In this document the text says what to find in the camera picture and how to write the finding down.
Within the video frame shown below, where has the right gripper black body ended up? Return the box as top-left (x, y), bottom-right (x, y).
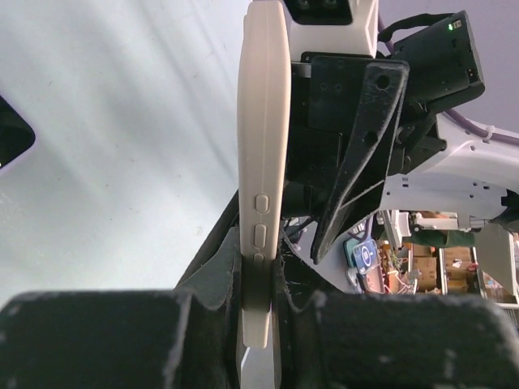
top-left (283, 52), bottom-right (446, 215)

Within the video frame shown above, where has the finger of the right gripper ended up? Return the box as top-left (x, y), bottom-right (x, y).
top-left (311, 60), bottom-right (409, 264)

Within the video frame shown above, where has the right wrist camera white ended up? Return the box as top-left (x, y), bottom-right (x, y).
top-left (283, 1), bottom-right (379, 62)

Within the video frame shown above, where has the beige phone case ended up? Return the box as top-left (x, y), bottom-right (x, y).
top-left (237, 1), bottom-right (291, 348)

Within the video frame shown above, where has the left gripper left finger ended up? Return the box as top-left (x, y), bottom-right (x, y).
top-left (1, 228), bottom-right (241, 388)

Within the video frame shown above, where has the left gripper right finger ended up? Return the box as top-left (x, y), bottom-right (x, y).
top-left (272, 259), bottom-right (518, 388)

